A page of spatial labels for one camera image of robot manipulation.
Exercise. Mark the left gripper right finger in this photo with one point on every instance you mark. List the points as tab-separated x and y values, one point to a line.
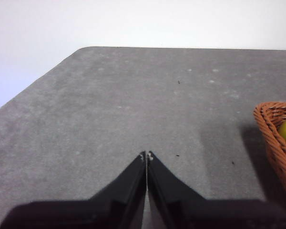
193	212

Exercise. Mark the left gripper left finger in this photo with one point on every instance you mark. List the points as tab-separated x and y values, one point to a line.
105	212

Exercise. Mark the brown wicker basket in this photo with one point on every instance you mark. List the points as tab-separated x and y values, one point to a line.
274	148

